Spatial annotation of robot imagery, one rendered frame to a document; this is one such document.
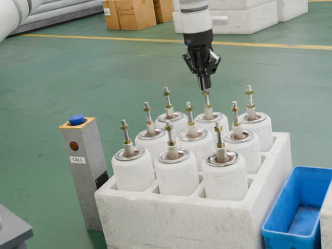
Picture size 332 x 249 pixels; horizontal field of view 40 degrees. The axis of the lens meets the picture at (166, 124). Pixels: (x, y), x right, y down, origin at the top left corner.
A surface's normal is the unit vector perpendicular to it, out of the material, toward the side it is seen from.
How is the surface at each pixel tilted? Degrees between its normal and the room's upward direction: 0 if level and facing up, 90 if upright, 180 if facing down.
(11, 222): 0
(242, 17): 90
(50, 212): 0
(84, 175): 90
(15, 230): 0
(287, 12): 90
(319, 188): 88
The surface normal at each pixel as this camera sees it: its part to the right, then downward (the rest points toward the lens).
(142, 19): 0.65, 0.17
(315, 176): -0.47, 0.36
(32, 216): -0.16, -0.92
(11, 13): 0.91, 0.11
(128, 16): -0.74, 0.35
